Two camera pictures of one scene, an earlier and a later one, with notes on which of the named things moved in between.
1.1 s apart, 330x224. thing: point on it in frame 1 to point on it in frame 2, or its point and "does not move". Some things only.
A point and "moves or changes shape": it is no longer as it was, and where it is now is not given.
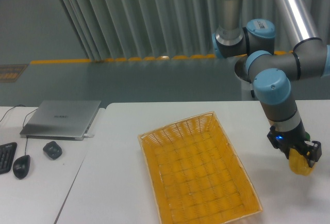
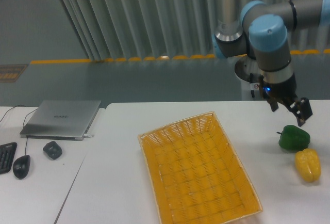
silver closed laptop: x=61 y=120 does not move
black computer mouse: x=21 y=166 does not move
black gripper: x=284 y=141 to x=284 y=90
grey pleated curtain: x=120 y=17 does not move
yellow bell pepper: x=298 y=163 moves or changes shape
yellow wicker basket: x=196 y=176 does not move
